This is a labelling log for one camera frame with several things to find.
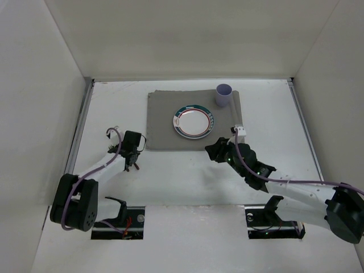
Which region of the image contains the white plate green rim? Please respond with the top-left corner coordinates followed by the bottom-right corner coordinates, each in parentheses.
top-left (172, 105), bottom-right (214, 139)

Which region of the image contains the grey cloth placemat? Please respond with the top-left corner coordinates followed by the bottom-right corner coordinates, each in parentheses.
top-left (146, 89), bottom-right (243, 151)

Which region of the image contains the purple plastic cup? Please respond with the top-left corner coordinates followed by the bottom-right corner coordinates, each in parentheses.
top-left (215, 84), bottom-right (233, 107)

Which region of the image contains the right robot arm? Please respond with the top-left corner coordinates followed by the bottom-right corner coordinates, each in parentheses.
top-left (205, 138), bottom-right (363, 244)

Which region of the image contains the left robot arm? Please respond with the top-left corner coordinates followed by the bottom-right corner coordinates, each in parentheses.
top-left (49, 127), bottom-right (144, 231)

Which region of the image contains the brown wooden fork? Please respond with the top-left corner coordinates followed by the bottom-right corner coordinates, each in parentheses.
top-left (107, 145), bottom-right (119, 154)

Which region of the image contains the white front cover board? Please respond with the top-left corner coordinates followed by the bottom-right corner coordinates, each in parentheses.
top-left (32, 205), bottom-right (362, 272)

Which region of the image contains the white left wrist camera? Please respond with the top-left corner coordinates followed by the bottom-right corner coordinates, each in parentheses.
top-left (106, 126), bottom-right (124, 144)

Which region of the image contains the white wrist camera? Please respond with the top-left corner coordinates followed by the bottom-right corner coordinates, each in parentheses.
top-left (229, 125), bottom-right (246, 143)
top-left (106, 126), bottom-right (124, 144)

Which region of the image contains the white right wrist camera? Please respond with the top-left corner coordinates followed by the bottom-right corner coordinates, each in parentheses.
top-left (229, 125), bottom-right (246, 143)

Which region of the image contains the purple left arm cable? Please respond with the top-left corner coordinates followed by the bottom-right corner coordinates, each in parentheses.
top-left (61, 127), bottom-right (125, 235)

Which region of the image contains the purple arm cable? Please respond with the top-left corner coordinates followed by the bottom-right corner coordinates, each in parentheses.
top-left (233, 129), bottom-right (364, 237)
top-left (61, 127), bottom-right (125, 235)

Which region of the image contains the left aluminium table rail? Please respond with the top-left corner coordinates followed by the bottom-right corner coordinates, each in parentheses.
top-left (64, 77), bottom-right (94, 174)

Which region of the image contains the aluminium table rail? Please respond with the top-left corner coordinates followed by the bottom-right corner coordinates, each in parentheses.
top-left (64, 77), bottom-right (94, 174)
top-left (287, 76), bottom-right (332, 203)

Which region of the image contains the right aluminium table rail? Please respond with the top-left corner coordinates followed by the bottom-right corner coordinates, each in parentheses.
top-left (287, 76), bottom-right (332, 203)

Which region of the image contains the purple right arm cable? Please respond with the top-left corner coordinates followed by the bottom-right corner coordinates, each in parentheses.
top-left (233, 129), bottom-right (364, 237)

